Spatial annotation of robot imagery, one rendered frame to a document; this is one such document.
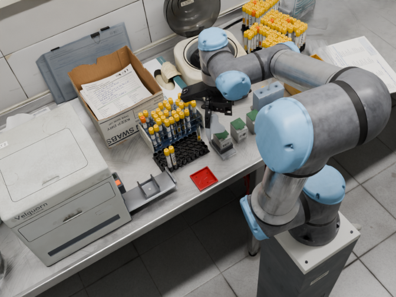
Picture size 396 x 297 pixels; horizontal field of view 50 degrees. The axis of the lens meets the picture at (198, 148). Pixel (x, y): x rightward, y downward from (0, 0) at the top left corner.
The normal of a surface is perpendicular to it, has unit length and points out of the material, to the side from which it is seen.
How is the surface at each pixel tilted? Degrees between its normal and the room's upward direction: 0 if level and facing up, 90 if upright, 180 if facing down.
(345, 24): 0
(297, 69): 52
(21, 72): 90
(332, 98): 5
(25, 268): 0
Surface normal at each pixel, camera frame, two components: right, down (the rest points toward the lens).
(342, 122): 0.19, 0.11
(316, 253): -0.09, -0.61
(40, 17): 0.51, 0.66
